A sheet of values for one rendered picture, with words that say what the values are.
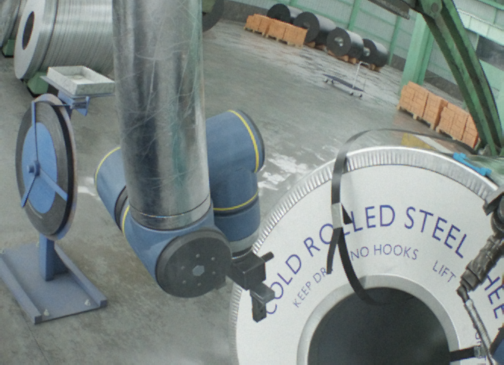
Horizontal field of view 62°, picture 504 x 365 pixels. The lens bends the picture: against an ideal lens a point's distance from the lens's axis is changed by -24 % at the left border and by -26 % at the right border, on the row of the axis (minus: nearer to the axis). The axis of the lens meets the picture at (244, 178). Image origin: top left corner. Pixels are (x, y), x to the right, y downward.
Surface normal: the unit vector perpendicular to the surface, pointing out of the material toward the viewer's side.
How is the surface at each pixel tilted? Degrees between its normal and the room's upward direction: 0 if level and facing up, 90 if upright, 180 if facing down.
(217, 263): 90
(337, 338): 68
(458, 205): 90
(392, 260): 90
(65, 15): 64
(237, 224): 96
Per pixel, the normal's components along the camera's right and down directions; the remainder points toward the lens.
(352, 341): 0.68, -0.10
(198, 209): 0.81, 0.29
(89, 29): 0.66, 0.26
